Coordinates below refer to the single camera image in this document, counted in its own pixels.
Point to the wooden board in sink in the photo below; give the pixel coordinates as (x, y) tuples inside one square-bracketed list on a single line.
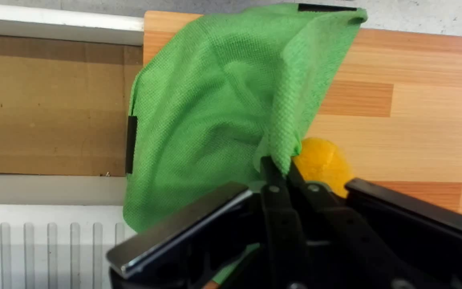
[(48, 107)]

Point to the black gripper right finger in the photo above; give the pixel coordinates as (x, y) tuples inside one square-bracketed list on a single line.
[(364, 235)]

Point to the grey wood backdrop panel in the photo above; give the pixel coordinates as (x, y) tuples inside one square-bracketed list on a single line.
[(80, 7)]

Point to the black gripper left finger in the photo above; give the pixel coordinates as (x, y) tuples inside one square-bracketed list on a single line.
[(281, 230)]

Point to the yellow toy banana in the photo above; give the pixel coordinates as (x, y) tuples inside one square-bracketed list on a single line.
[(321, 163)]

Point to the green microfibre cloth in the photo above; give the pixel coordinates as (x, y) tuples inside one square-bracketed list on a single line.
[(215, 107)]

